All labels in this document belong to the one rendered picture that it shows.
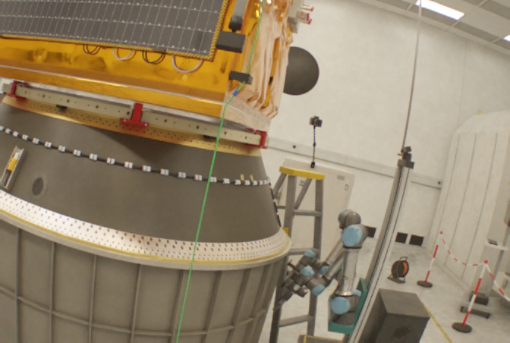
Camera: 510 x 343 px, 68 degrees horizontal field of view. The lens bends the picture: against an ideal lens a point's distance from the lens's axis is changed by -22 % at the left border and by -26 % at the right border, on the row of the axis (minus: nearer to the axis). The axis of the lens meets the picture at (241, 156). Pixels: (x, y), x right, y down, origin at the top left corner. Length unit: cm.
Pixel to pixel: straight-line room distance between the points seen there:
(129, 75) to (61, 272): 86
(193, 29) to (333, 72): 841
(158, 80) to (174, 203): 52
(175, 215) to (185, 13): 82
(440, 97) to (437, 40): 139
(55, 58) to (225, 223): 107
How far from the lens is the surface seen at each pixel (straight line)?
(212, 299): 209
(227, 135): 217
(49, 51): 201
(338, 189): 592
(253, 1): 178
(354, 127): 995
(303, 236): 599
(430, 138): 1035
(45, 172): 197
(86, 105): 199
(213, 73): 169
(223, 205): 211
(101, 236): 183
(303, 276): 272
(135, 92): 177
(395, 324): 291
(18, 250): 198
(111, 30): 182
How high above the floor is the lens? 172
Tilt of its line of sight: 3 degrees down
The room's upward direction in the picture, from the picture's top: 13 degrees clockwise
